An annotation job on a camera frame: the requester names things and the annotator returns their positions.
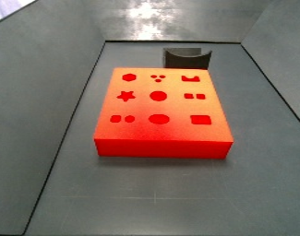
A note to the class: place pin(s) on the red shape-sorter board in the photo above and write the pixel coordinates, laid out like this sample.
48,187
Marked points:
163,113

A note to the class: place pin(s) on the black curved fixture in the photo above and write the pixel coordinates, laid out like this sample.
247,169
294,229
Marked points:
187,58

